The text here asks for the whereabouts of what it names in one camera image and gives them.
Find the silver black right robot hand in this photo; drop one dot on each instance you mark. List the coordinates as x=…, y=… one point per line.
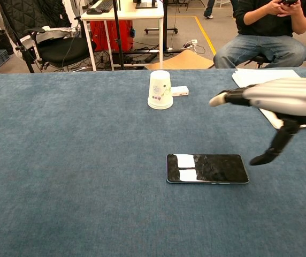
x=289, y=93

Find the red cabinet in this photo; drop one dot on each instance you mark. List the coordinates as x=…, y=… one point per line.
x=110, y=34

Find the white desk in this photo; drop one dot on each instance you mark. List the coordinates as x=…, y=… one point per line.
x=131, y=14

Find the blue table cloth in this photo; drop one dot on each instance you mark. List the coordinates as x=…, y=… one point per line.
x=75, y=160

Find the seated person in black sweater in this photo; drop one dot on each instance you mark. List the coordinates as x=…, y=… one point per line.
x=262, y=24

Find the black smartphone with teal back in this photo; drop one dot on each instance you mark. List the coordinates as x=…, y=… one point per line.
x=217, y=168

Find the black rolling stand base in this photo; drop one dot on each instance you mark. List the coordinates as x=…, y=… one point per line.
x=166, y=29

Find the black office chair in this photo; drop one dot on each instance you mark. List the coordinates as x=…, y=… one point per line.
x=62, y=49

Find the black computer mouse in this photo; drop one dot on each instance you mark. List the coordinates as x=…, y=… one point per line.
x=94, y=11

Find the white paper sheets stack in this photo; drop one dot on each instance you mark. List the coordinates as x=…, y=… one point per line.
x=260, y=76

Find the black phone in person's hands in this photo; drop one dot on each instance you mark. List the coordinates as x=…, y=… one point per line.
x=288, y=2

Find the black tripod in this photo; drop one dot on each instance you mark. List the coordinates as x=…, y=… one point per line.
x=24, y=53

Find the white power strip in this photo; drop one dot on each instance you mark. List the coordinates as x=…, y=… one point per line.
x=194, y=42

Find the printed white paper cup stack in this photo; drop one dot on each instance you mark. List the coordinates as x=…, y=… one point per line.
x=159, y=85

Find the brown cardboard sheet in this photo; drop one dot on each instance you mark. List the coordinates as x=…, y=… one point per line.
x=185, y=60

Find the black vertical stand pole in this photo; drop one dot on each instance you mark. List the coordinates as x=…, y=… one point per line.
x=118, y=40

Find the black quilted jacket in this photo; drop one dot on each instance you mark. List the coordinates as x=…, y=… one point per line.
x=35, y=13

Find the small white cardboard box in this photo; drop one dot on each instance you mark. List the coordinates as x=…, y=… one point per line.
x=181, y=91

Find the walking person in jeans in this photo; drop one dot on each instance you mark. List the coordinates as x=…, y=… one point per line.
x=209, y=9

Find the black stool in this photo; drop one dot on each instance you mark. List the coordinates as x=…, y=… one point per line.
x=261, y=60

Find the black keyboard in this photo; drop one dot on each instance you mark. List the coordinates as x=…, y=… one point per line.
x=105, y=5

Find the black monitor stand base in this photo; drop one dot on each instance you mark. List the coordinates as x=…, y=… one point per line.
x=146, y=5

